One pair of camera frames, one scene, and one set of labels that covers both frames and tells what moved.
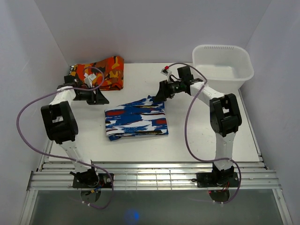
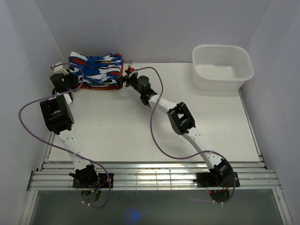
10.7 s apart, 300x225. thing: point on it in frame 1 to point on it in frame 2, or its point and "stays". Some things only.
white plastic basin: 226,67 stays
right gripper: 164,92 to 121,80
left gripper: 97,99 to 72,77
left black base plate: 92,180 stays
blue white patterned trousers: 142,117 to 103,69
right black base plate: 219,179 stays
